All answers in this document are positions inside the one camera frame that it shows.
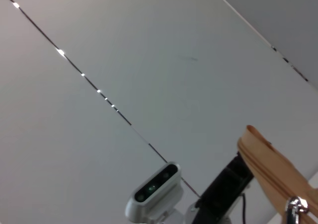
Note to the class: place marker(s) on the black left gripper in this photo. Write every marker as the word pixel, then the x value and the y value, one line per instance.
pixel 223 191

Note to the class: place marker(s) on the khaki canvas food bag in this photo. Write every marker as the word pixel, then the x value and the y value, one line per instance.
pixel 268 164

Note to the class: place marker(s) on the silver metal zipper pull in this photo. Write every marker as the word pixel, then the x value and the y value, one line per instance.
pixel 296 204

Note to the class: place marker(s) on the silver depth camera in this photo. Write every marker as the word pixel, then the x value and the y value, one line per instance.
pixel 154 191

